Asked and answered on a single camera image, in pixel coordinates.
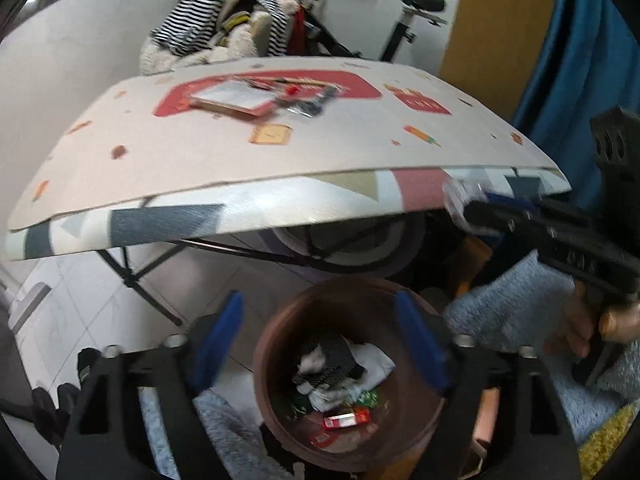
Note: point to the black exercise bike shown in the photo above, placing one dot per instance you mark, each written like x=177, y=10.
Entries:
x=400, y=27

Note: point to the clear plastic wrapper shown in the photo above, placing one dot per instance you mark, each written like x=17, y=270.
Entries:
x=456, y=195

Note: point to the person's right hand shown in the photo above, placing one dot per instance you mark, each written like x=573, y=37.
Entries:
x=572, y=322

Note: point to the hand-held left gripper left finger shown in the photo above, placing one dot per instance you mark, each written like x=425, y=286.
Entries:
x=220, y=342

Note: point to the grey fluffy clothing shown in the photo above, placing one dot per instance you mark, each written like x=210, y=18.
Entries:
x=225, y=435

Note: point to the wooden door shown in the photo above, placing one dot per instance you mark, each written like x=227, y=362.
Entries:
x=495, y=35

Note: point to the white crumpled tissue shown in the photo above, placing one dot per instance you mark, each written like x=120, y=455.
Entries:
x=374, y=365
x=325, y=398

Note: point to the striped cloth on plush pile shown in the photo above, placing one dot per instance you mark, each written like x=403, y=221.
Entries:
x=235, y=47

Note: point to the white pad with brown edge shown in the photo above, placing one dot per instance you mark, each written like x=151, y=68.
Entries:
x=230, y=97

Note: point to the dark jacket with yellow stripes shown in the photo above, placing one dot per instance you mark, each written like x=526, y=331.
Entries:
x=235, y=21

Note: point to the yellow rug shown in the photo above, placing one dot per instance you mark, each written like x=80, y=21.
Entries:
x=612, y=452

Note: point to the brown cardboard box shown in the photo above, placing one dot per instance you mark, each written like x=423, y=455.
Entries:
x=472, y=265

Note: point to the dark foil wrapper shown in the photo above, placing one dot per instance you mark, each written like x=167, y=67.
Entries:
x=312, y=106

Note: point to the red cloth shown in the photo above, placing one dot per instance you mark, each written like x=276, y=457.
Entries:
x=298, y=30

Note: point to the patterned folding table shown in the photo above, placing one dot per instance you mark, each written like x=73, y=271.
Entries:
x=300, y=150
x=165, y=217

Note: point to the red foil wrapper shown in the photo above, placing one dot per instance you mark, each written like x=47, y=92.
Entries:
x=325, y=440

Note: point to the blue curtain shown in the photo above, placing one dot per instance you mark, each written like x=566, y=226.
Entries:
x=575, y=60

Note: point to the trash inside bin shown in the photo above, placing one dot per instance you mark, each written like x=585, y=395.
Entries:
x=332, y=352

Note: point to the blue grey fluffy cloth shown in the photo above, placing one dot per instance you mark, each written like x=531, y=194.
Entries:
x=505, y=302

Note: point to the green patterned wrapper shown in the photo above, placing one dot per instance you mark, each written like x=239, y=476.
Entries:
x=367, y=398

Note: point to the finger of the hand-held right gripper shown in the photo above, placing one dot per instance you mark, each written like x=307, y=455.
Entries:
x=500, y=222
x=510, y=200

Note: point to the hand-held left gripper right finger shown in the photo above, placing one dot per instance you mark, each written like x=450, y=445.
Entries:
x=420, y=352

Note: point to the brown round bin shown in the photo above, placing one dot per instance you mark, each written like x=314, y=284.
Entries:
x=280, y=355

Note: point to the red packet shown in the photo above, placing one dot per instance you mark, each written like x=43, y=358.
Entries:
x=345, y=420

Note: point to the striped shirt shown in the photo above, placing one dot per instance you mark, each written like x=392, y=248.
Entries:
x=200, y=15

